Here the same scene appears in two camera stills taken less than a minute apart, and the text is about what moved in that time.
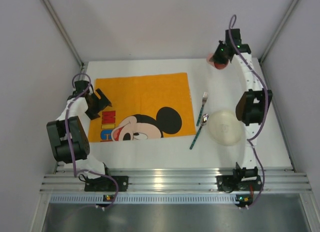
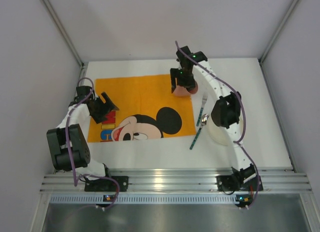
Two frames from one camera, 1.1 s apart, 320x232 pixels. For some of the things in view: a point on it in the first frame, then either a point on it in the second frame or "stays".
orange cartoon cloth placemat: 144,106 stays
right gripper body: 220,56 -> 184,79
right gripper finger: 220,55 -> 175,73
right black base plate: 226,184 stays
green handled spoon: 203,122 stays
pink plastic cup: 217,65 -> 183,91
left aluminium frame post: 62,30 stays
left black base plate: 107,184 stays
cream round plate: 224,127 stays
